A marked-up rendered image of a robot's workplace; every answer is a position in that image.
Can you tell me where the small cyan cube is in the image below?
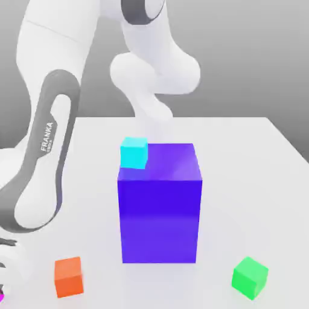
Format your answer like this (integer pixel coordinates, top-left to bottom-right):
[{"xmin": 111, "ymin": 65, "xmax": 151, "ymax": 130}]
[{"xmin": 119, "ymin": 136, "xmax": 148, "ymax": 170}]

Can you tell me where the large blue box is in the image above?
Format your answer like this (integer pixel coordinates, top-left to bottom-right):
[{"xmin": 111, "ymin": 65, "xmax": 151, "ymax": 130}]
[{"xmin": 117, "ymin": 142, "xmax": 203, "ymax": 264}]

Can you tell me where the small orange cube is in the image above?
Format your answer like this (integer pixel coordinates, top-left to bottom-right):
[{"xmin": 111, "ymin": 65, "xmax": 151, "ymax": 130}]
[{"xmin": 54, "ymin": 256, "xmax": 84, "ymax": 299}]

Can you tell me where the small green cube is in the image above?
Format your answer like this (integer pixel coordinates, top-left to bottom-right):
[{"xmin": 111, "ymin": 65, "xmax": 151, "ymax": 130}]
[{"xmin": 231, "ymin": 256, "xmax": 269, "ymax": 301}]

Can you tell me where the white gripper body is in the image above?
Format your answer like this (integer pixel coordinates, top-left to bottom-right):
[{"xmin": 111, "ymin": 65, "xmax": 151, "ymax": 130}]
[{"xmin": 0, "ymin": 246, "xmax": 30, "ymax": 301}]

